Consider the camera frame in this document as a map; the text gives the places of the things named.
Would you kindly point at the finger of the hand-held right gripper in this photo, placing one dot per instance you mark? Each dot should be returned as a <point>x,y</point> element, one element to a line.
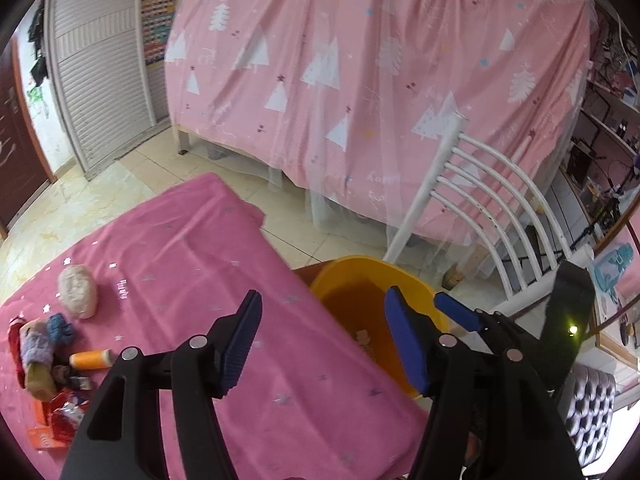
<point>457,311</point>

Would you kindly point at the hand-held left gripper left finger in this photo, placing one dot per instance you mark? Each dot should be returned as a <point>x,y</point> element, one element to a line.
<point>242,347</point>

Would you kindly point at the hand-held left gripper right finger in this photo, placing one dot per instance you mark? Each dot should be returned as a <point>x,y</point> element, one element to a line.
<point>407,345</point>

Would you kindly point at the yellow plastic basin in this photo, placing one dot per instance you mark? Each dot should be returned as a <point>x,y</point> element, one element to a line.
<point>350,270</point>

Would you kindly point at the orange packet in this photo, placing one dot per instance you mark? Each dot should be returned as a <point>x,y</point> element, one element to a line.
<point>42,437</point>

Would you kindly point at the small cardboard box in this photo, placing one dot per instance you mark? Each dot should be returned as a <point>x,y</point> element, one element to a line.
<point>452,277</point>

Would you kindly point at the framed picture blue figure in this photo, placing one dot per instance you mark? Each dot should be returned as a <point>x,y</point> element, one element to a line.
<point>615,270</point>

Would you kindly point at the pink star-print tablecloth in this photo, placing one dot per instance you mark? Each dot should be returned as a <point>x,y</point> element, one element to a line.
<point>200,260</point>

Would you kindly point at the dark tufted leather stool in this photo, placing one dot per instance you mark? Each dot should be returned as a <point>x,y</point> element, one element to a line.
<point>595,410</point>

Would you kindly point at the white metal chair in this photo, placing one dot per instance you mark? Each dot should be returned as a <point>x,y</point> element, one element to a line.
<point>425,195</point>

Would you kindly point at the blue yarn piece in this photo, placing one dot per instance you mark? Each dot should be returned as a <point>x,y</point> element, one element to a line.
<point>60,329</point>

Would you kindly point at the red shiny wrapper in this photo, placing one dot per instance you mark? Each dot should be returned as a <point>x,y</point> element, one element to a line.
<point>67,415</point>

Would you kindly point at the tan cloth piece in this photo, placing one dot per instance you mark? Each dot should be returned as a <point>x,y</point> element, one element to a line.
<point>41,382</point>

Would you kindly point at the purple fuzzy cloth piece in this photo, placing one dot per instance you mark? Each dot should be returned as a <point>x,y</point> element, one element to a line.
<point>36,347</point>

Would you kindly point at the red strip wrapper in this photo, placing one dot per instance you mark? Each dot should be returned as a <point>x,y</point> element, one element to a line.
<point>15,355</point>

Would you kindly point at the pink tree-print bed sheet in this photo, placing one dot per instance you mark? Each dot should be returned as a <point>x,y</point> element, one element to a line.
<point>350,60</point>

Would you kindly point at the brown entrance door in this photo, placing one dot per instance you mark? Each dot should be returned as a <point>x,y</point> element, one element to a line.
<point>20,160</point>

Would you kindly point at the white slatted sliding door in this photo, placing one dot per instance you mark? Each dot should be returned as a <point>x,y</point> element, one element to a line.
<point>100,85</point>

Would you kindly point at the black hanging bags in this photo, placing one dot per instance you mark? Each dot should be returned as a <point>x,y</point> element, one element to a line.
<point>37,30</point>

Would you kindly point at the cluttered wall shelf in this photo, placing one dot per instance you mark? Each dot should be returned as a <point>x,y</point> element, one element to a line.
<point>610,100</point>

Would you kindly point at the green wall sticker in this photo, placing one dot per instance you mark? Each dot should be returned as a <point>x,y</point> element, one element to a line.
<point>37,100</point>

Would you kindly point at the colourful grid wall poster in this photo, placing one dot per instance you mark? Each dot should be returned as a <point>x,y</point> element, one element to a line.
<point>157,30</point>

